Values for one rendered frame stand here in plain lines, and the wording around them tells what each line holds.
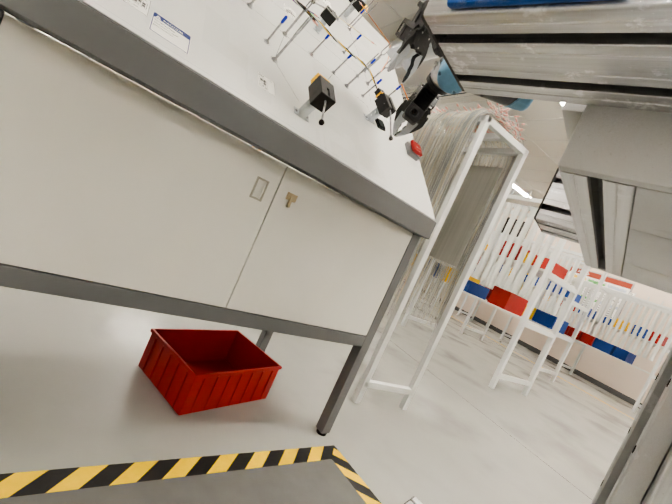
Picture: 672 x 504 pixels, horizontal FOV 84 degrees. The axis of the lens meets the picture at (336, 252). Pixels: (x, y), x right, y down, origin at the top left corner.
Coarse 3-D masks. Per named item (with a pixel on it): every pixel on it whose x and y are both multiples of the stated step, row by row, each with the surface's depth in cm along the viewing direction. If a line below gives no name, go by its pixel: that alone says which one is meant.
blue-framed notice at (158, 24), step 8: (152, 16) 69; (160, 16) 71; (152, 24) 68; (160, 24) 70; (168, 24) 71; (160, 32) 69; (168, 32) 70; (176, 32) 72; (184, 32) 74; (168, 40) 70; (176, 40) 71; (184, 40) 73; (184, 48) 72
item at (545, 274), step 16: (512, 192) 367; (560, 240) 313; (528, 272) 377; (544, 272) 315; (576, 288) 342; (528, 304) 317; (416, 320) 433; (528, 320) 356; (560, 320) 344; (512, 336) 319; (544, 352) 346; (528, 384) 345
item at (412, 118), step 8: (424, 88) 99; (416, 96) 99; (424, 96) 99; (432, 96) 100; (416, 104) 99; (424, 104) 99; (408, 112) 99; (416, 112) 98; (424, 112) 99; (408, 120) 100; (416, 120) 99
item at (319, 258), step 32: (288, 192) 94; (320, 192) 101; (288, 224) 98; (320, 224) 104; (352, 224) 111; (384, 224) 119; (256, 256) 95; (288, 256) 101; (320, 256) 107; (352, 256) 115; (384, 256) 123; (256, 288) 98; (288, 288) 104; (320, 288) 111; (352, 288) 119; (384, 288) 128; (320, 320) 115; (352, 320) 124
